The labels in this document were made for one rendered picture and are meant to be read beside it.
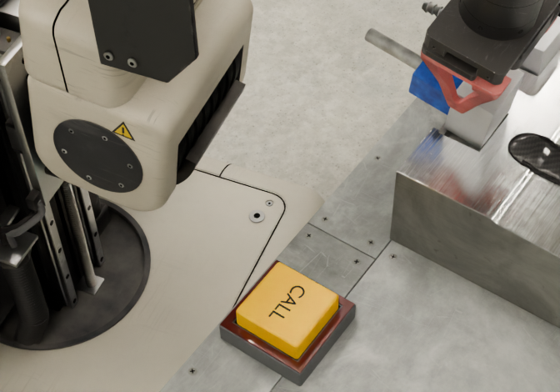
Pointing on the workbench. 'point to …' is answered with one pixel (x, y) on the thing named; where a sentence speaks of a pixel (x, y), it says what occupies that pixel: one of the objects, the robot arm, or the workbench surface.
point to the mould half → (489, 204)
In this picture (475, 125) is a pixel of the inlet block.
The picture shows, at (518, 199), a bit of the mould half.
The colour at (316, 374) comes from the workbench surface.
